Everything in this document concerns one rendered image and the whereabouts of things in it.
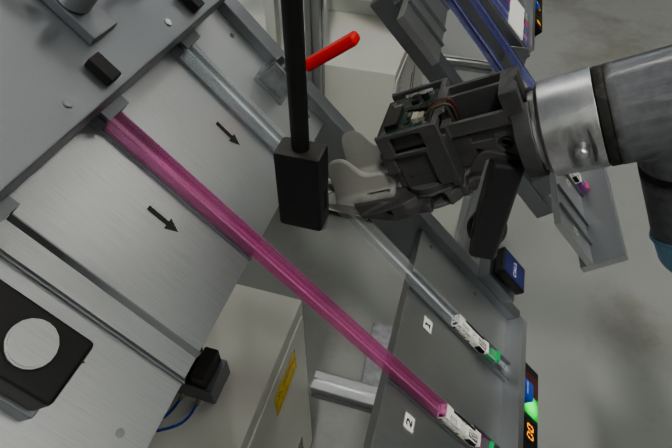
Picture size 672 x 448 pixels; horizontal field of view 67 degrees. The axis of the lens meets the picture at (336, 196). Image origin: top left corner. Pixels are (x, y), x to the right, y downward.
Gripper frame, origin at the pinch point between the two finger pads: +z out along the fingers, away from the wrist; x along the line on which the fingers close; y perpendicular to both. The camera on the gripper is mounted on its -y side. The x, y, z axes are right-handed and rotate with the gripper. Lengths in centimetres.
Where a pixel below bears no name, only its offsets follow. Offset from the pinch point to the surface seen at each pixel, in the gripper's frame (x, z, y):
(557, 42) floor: -253, -1, -110
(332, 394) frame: -10, 34, -55
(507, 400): 3.7, -8.2, -31.4
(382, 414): 15.3, -2.7, -13.7
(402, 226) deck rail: -8.0, -0.3, -12.3
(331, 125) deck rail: -8.0, 1.3, 3.6
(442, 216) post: -34.1, 6.3, -34.0
